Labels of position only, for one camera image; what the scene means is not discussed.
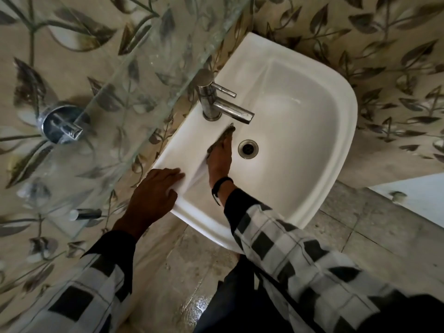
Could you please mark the person's left fingers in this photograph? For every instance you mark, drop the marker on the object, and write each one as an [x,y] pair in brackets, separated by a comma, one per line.
[166,176]

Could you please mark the chrome basin tap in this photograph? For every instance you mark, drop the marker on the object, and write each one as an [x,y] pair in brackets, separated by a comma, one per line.
[208,100]

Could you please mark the person's right fingers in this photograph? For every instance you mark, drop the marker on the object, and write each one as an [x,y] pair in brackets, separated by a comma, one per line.
[222,145]

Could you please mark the person's right hand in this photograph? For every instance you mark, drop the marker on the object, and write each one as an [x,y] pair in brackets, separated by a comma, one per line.
[219,162]

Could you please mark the person's left forearm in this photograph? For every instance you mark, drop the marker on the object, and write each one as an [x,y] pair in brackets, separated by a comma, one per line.
[83,291]

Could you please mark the dark trousers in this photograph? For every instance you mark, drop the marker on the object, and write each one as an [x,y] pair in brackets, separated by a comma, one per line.
[236,301]

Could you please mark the black wristband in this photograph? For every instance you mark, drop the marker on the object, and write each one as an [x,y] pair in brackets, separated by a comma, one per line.
[222,182]

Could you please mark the round metal drain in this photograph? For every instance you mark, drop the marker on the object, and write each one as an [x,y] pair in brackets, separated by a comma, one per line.
[248,149]

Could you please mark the large round chrome shelf bracket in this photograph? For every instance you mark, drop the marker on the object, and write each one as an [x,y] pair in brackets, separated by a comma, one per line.
[57,123]

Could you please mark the white ceramic fixture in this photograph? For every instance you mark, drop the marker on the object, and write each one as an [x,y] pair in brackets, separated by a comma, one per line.
[419,197]

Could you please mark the small chrome shelf bracket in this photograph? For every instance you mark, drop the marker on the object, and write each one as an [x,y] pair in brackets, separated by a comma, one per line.
[86,214]

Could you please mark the person's left hand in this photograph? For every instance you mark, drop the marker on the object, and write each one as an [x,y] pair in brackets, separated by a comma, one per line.
[149,201]

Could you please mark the clear glass shelf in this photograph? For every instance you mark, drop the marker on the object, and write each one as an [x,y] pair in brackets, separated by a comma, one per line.
[114,110]

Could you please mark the grey scouring pad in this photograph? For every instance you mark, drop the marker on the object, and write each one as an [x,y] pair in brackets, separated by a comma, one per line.
[225,133]

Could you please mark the white ceramic wash basin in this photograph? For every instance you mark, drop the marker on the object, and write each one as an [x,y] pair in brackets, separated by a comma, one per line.
[298,135]

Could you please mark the person's right forearm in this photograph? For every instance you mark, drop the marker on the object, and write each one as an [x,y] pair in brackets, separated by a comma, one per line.
[298,260]

